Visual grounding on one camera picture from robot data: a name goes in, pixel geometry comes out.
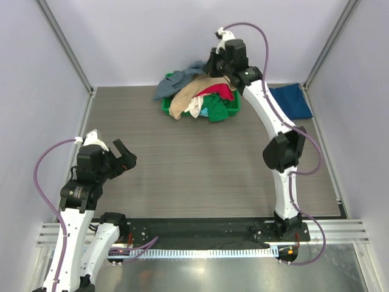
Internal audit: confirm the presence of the green t shirt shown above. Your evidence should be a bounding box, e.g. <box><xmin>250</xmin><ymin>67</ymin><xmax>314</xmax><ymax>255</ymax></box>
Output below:
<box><xmin>201</xmin><ymin>94</ymin><xmax>229</xmax><ymax>122</ymax></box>

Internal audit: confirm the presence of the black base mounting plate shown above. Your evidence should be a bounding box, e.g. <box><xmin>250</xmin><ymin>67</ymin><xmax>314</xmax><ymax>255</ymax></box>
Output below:
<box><xmin>119</xmin><ymin>217</ymin><xmax>311</xmax><ymax>250</ymax></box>

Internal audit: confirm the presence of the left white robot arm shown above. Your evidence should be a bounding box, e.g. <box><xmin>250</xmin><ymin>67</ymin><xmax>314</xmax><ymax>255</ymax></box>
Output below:
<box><xmin>39</xmin><ymin>137</ymin><xmax>137</xmax><ymax>291</ymax></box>

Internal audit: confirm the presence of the green plastic bin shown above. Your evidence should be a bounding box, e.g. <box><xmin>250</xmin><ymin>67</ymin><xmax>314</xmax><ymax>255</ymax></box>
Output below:
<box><xmin>161</xmin><ymin>75</ymin><xmax>240</xmax><ymax>118</ymax></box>

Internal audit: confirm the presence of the folded dark blue t shirt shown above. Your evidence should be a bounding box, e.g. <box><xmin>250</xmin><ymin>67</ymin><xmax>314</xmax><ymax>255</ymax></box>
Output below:
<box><xmin>269</xmin><ymin>83</ymin><xmax>313</xmax><ymax>120</ymax></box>

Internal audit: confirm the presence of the white slotted cable duct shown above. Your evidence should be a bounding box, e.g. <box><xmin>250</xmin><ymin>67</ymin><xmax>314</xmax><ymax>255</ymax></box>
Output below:
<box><xmin>105</xmin><ymin>248</ymin><xmax>280</xmax><ymax>260</ymax></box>

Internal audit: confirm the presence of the white t shirt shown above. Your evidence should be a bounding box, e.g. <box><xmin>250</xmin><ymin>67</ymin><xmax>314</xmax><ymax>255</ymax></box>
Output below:
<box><xmin>184</xmin><ymin>96</ymin><xmax>204</xmax><ymax>118</ymax></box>

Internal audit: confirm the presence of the aluminium frame rail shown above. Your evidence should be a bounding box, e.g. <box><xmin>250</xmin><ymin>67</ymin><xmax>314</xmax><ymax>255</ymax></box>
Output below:
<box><xmin>36</xmin><ymin>219</ymin><xmax>369</xmax><ymax>248</ymax></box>

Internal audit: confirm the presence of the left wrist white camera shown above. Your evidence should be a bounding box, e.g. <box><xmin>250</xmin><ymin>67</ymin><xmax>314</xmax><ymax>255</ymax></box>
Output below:
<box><xmin>82</xmin><ymin>129</ymin><xmax>109</xmax><ymax>151</ymax></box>

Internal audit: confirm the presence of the red t shirt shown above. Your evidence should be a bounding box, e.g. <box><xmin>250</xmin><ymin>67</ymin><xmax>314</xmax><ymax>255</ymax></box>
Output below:
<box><xmin>196</xmin><ymin>83</ymin><xmax>235</xmax><ymax>101</ymax></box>

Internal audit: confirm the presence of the beige t shirt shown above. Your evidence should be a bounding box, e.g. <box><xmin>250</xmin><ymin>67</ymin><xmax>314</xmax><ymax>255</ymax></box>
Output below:
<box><xmin>169</xmin><ymin>75</ymin><xmax>236</xmax><ymax>120</ymax></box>

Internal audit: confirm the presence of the light blue t shirt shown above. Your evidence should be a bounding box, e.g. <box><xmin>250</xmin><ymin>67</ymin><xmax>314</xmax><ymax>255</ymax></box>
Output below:
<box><xmin>199</xmin><ymin>108</ymin><xmax>208</xmax><ymax>117</ymax></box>

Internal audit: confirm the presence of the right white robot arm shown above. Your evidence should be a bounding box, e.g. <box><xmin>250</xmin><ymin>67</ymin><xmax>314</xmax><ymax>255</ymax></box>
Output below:
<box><xmin>204</xmin><ymin>38</ymin><xmax>305</xmax><ymax>241</ymax></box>

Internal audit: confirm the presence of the grey-blue t shirt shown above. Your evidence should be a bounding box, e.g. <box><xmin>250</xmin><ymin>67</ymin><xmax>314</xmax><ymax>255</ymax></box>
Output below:
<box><xmin>152</xmin><ymin>61</ymin><xmax>206</xmax><ymax>101</ymax></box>

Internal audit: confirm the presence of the wrist white camera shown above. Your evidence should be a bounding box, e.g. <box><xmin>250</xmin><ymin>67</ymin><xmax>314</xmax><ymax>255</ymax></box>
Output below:
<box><xmin>215</xmin><ymin>27</ymin><xmax>235</xmax><ymax>54</ymax></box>
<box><xmin>82</xmin><ymin>129</ymin><xmax>109</xmax><ymax>151</ymax></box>

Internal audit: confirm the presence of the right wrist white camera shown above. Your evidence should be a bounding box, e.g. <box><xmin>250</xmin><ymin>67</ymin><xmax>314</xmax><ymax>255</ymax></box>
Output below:
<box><xmin>215</xmin><ymin>27</ymin><xmax>235</xmax><ymax>54</ymax></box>

